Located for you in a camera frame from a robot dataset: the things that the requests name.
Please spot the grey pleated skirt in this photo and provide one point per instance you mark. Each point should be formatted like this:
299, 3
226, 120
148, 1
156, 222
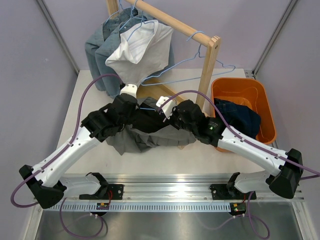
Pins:
148, 131

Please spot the white shirt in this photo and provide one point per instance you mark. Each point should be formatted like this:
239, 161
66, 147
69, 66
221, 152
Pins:
146, 52

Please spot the dark blue denim skirt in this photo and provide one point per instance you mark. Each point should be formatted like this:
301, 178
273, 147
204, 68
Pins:
240, 117

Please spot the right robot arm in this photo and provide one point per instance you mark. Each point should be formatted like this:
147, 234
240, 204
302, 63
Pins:
281, 174

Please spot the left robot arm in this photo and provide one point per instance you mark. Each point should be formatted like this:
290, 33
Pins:
46, 179

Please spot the wooden clothes rack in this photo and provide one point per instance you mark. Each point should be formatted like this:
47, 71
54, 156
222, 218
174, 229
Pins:
212, 45

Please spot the orange plastic basket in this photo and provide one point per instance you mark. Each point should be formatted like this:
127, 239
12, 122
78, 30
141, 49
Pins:
250, 93

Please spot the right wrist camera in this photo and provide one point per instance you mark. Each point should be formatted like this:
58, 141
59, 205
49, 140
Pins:
165, 106

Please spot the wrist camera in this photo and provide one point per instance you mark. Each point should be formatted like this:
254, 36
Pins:
165, 106
129, 89

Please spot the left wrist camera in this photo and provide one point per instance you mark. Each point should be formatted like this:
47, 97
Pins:
129, 89

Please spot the aluminium rail base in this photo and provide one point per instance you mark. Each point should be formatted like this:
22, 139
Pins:
165, 194

